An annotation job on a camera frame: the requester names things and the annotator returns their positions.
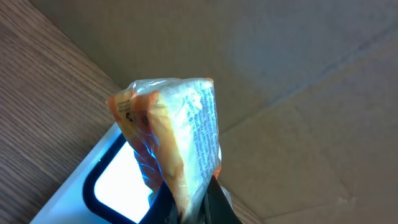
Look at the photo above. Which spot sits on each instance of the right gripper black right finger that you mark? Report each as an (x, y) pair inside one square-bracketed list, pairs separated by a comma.
[(217, 209)]

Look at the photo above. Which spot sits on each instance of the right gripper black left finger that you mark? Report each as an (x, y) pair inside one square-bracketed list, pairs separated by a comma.
[(163, 209)]

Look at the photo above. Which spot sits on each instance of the white barcode scanner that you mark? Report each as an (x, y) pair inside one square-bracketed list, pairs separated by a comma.
[(107, 187)]

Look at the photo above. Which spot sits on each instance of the orange tissue pack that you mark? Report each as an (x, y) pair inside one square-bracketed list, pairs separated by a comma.
[(172, 126)]

